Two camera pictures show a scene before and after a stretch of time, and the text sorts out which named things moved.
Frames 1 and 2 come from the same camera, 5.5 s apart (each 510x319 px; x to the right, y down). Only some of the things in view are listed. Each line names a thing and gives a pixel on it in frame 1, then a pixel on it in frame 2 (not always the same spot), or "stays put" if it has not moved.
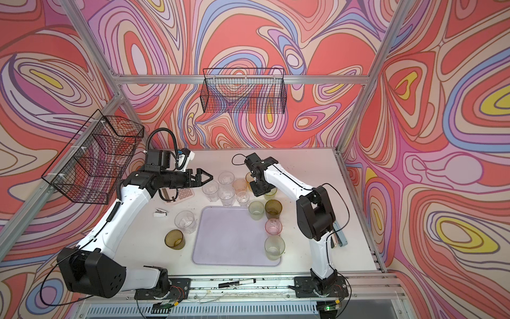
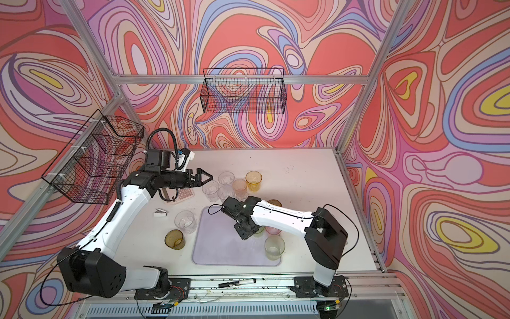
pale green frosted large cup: x=275 y=247 stays put
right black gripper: x=258 y=192 → x=242 y=234
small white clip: x=160 y=212 stays put
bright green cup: x=271 y=195 → x=259 y=232
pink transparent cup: x=273 y=226 stays put
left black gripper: x=195 y=182 stays put
